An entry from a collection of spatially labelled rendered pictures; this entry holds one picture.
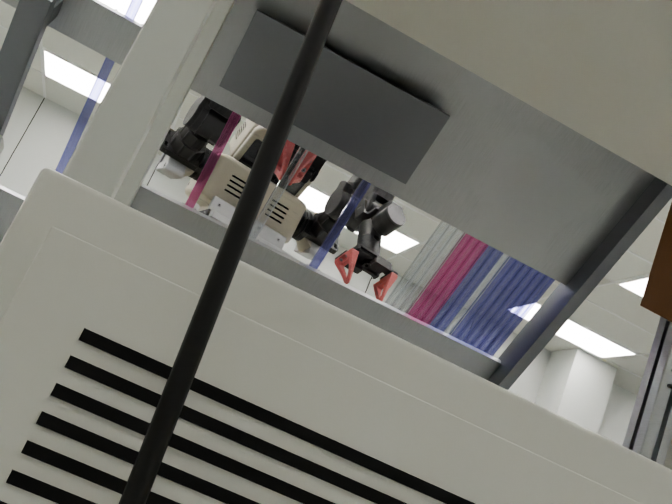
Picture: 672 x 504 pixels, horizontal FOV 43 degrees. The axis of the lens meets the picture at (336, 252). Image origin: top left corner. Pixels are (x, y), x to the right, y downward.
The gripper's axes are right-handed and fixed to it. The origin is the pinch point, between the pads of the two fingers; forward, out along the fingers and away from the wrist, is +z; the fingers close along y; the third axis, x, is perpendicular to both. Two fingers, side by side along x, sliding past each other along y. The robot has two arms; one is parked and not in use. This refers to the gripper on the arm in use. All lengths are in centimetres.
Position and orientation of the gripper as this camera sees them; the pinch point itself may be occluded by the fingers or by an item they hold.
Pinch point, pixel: (287, 177)
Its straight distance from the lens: 130.5
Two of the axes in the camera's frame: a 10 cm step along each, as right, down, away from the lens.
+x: -4.9, 6.9, 5.3
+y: 8.7, 4.6, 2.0
